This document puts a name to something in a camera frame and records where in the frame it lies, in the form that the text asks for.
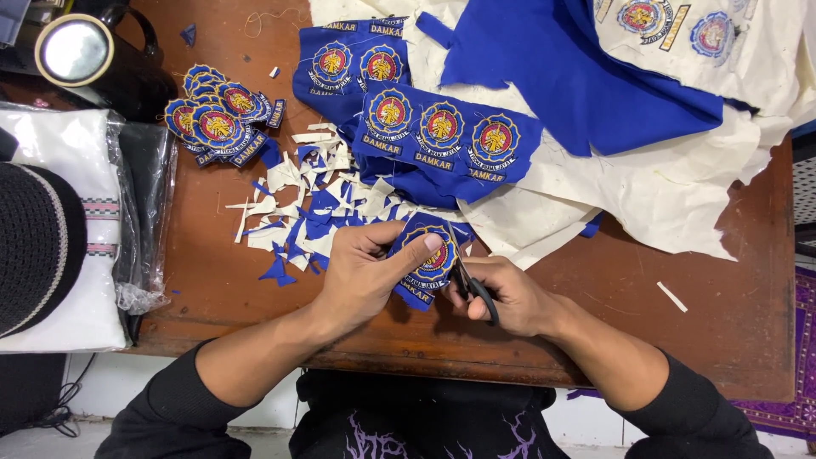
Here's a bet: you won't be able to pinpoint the person's left hand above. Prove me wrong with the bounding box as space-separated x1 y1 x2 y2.
311 221 444 334

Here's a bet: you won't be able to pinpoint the person's right hand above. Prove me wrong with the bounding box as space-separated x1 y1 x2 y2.
442 255 566 339

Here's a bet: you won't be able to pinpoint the black handled scissors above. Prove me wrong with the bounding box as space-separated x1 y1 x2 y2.
446 221 500 327

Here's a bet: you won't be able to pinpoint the blue embroidered emblem patch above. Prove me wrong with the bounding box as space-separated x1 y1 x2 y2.
386 213 476 312

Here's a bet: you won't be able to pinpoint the heap of blue white scraps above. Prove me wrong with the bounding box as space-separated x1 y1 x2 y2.
226 122 447 288

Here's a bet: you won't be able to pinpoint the brown wooden table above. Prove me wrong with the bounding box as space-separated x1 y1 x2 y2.
0 0 796 404

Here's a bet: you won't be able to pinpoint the person's black printed shirt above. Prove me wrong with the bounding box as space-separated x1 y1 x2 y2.
94 338 775 459

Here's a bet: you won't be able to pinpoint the white paper strip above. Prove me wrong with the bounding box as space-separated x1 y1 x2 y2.
657 281 689 313

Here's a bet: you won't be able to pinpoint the blue fabric with embroidered emblems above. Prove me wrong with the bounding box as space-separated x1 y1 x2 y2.
292 17 544 211

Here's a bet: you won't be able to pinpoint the white backing fabric sheet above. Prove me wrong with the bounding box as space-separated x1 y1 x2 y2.
309 0 816 271

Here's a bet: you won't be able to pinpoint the pile of cut emblem patches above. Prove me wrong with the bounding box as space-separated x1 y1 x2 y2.
163 64 287 169

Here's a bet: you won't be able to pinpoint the black plastic packet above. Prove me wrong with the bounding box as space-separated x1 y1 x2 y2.
115 120 179 345

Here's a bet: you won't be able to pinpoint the plain blue cloth sheet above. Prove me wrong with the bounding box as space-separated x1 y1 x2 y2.
416 0 759 158

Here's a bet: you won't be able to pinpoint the loose beige thread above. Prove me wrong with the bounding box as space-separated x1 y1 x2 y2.
244 8 309 39

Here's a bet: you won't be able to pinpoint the purple patterned rug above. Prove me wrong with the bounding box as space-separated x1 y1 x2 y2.
730 266 816 442

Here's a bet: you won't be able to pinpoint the white garment in plastic bag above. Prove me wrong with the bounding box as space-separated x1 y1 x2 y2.
0 102 179 354

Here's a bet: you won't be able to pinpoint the black knitted cap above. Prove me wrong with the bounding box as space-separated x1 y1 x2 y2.
0 162 88 339

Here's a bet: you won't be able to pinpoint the black mug with shiny rim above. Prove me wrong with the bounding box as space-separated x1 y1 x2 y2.
34 3 179 122

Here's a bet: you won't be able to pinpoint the black cable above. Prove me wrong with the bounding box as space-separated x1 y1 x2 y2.
32 352 98 439

